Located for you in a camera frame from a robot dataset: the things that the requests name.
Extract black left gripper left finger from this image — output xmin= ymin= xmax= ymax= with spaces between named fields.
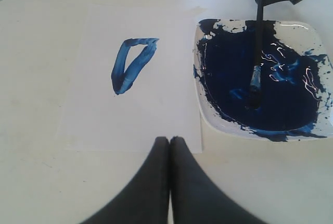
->
xmin=83 ymin=137 xmax=170 ymax=223

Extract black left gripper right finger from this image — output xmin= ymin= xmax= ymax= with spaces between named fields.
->
xmin=169 ymin=136 xmax=263 ymax=223

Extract black paintbrush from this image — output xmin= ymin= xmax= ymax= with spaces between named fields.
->
xmin=249 ymin=1 xmax=264 ymax=109

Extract white paper sheet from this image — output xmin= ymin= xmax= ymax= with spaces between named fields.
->
xmin=57 ymin=5 xmax=202 ymax=153

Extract white plate with blue paint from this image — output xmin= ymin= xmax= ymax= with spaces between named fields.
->
xmin=194 ymin=19 xmax=332 ymax=142

